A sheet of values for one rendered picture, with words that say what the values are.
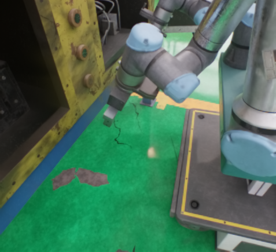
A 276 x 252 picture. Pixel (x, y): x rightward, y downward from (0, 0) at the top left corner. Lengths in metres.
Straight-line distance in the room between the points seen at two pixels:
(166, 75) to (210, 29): 0.14
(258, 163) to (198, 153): 0.71
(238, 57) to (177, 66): 0.56
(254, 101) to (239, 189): 0.73
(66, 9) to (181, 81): 0.41
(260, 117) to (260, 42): 0.12
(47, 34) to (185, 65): 0.38
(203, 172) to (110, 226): 0.58
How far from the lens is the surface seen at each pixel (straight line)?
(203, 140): 1.20
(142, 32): 0.48
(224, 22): 0.51
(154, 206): 1.32
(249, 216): 1.04
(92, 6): 0.81
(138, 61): 0.49
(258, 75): 0.37
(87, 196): 1.38
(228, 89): 0.88
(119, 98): 0.57
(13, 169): 0.68
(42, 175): 0.83
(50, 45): 0.66
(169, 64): 0.47
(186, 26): 1.47
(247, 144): 0.41
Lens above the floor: 1.21
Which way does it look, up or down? 43 degrees down
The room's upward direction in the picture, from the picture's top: 2 degrees counter-clockwise
